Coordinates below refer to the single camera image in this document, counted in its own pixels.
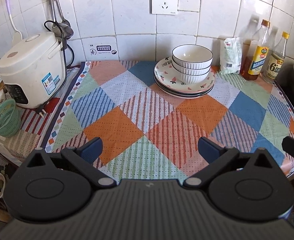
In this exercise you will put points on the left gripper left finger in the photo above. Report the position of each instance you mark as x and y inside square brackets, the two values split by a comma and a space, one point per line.
[82, 159]

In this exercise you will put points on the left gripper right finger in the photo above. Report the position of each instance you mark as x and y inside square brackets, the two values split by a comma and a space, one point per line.
[219, 159]

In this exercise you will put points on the white Morning Honey plate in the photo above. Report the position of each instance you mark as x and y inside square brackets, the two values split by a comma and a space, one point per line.
[184, 93]

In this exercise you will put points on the white ribbed bowl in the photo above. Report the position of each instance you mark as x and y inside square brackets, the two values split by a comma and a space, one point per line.
[189, 71]
[191, 79]
[192, 56]

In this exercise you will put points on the pink bunny Lovely Bear plate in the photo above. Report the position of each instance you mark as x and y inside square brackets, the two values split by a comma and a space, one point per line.
[168, 77]

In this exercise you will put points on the patchwork checkered tablecloth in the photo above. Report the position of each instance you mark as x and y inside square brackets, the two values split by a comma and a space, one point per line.
[149, 134]

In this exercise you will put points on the green plastic basket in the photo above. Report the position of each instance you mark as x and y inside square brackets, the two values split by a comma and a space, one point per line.
[9, 118]

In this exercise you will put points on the vinegar bottle yellow cap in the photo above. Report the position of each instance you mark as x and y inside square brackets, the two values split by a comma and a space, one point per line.
[276, 59]

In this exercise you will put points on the white rice cooker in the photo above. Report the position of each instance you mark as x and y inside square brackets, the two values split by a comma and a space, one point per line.
[33, 70]

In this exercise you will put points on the white salt bag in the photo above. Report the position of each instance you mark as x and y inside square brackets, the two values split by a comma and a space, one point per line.
[230, 55]

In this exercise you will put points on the cooking oil bottle yellow label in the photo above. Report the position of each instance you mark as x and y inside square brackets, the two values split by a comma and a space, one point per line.
[257, 52]

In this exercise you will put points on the hanging metal ladle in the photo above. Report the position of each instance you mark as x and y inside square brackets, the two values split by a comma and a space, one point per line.
[63, 26]

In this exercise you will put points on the wall sticker label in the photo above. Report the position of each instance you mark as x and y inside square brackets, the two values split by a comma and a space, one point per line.
[102, 49]

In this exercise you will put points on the white wall power socket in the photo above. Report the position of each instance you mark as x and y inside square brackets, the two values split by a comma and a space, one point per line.
[164, 7]

